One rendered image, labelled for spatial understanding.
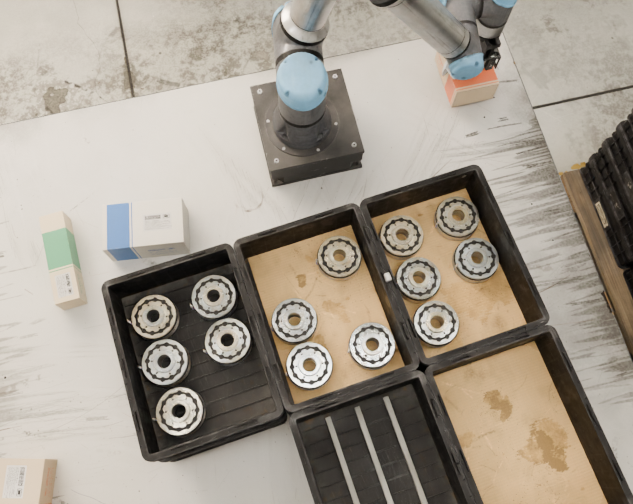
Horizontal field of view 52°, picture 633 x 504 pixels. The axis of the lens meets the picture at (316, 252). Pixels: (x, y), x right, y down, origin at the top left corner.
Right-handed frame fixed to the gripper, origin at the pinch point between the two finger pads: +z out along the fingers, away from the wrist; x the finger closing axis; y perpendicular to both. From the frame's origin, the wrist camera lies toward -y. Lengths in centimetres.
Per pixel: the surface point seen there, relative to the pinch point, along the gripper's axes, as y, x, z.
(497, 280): 61, -13, -6
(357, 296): 57, -46, -6
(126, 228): 26, -97, -2
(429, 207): 39.2, -23.4, -6.0
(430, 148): 17.9, -14.5, 7.1
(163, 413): 73, -94, -9
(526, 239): 49.1, 2.2, 6.9
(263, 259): 43, -65, -6
